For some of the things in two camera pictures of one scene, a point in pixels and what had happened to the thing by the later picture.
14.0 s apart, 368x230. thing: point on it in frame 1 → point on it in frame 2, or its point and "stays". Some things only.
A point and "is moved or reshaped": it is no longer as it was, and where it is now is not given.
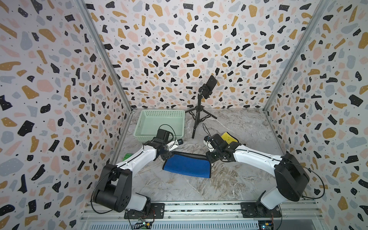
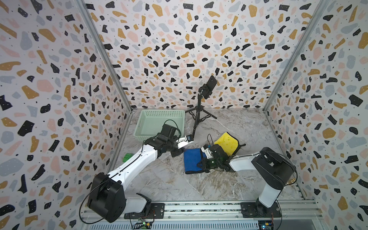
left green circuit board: [142, 225] stays
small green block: [126, 155] stays
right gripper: [209, 160] → [205, 164]
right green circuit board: [265, 224] stays
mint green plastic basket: [148, 121] stays
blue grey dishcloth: [188, 164] is moved or reshaped
